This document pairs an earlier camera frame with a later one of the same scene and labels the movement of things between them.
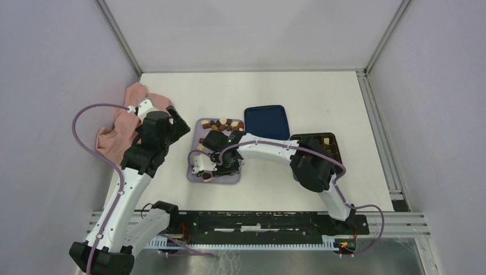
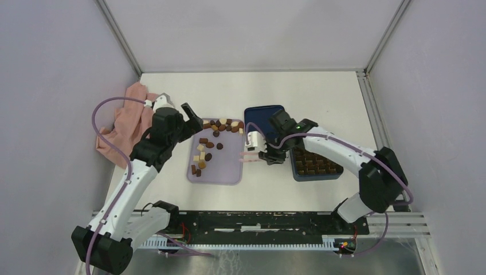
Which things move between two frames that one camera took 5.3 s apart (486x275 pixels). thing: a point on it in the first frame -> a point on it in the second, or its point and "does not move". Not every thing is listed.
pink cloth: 115,141 does not move
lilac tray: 196,133 does not move
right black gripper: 222,172 -> 271,157
